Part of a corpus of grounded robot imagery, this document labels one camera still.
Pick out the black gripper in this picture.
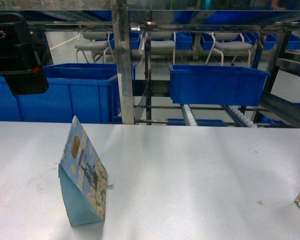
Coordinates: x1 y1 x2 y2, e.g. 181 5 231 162
0 13 49 97

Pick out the blue bin behind table left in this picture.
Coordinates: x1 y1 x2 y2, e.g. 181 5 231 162
0 63 137 124

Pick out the blue bin on roller rack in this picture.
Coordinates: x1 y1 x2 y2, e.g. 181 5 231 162
169 64 271 106

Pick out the steel vertical post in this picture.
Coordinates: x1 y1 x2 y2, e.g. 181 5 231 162
110 0 135 125

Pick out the grey chair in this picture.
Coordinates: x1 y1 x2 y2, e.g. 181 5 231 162
205 32 253 67

